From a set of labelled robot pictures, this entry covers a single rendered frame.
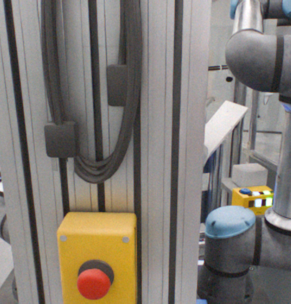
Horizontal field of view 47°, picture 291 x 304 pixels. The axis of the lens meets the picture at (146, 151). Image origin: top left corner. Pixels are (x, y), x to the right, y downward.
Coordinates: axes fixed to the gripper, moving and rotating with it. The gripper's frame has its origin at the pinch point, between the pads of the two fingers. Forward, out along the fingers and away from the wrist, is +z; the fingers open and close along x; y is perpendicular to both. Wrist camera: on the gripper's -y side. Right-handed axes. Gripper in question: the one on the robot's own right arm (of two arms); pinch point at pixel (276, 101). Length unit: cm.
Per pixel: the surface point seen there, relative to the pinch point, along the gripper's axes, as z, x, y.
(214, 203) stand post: 68, 7, -60
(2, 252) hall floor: 148, -135, -162
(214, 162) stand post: 44, 6, -60
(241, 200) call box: 42.9, -3.5, -11.1
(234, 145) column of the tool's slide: 43, 33, -89
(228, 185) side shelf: 62, 20, -68
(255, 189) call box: 40.7, 5.2, -15.8
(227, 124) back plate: 21, 10, -56
